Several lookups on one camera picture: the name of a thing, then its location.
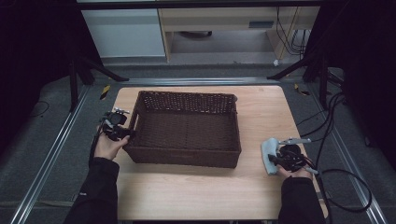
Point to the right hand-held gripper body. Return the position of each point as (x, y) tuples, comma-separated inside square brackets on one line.
[(291, 157)]

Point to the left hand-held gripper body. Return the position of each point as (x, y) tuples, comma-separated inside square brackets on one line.
[(116, 124)]

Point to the light blue cloth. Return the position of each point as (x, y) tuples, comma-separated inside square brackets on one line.
[(268, 147)]

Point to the brown woven basket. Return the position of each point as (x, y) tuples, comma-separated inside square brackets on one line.
[(186, 133)]

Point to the person's right hand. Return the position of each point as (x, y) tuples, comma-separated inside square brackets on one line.
[(299, 174)]

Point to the person's left hand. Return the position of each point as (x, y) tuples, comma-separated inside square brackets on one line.
[(106, 147)]

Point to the black metal stand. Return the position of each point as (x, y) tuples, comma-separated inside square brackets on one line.
[(73, 90), (323, 90)]

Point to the white cabinet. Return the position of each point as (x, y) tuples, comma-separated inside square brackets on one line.
[(124, 32)]

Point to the white plug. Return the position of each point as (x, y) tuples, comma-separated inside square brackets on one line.
[(275, 62)]

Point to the dark curtain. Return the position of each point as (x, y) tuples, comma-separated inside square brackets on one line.
[(367, 62), (31, 46)]

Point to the dark object under desk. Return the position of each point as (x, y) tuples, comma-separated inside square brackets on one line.
[(196, 34)]

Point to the grey box under desk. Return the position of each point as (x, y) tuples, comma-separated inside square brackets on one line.
[(261, 24)]

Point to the aluminium floor rail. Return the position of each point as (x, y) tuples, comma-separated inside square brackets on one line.
[(358, 177), (199, 81), (46, 161)]

